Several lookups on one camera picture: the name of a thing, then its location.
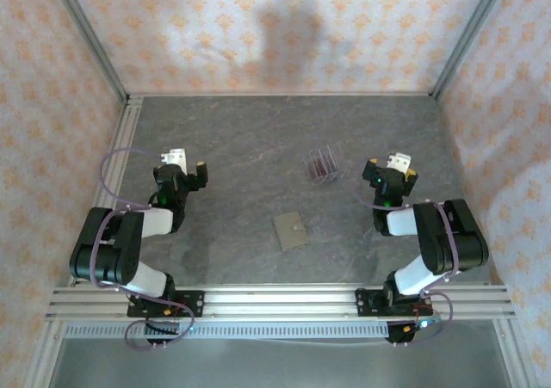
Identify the clear acrylic card stand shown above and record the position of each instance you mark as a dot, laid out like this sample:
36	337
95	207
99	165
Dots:
333	155

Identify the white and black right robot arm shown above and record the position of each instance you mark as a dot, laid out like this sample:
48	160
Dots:
456	242

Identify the patterned fabric backdrop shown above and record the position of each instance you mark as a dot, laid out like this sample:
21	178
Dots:
366	18
34	147
516	147

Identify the grey metal panel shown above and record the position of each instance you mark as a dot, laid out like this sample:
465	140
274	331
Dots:
280	366

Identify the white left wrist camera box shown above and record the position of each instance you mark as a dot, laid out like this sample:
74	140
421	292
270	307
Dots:
176	159

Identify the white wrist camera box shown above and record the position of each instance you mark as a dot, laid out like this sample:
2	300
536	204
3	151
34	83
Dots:
399	162
176	159

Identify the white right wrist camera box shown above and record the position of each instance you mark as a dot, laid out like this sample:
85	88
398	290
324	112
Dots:
399	162

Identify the aluminium side rail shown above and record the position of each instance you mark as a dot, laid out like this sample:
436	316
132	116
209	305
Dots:
128	125

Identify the thin aluminium back rail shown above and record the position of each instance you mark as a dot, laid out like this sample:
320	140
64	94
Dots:
280	94

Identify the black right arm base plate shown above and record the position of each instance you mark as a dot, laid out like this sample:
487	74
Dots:
366	304

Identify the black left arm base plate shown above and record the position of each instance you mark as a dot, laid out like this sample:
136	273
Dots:
196	304

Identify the aluminium frame post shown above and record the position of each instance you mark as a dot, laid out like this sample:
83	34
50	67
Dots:
92	39
468	39

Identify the wide aluminium mounting rail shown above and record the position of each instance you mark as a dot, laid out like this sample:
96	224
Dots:
280	304

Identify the aluminium frame leg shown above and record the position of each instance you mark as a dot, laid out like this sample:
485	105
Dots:
45	362
516	353

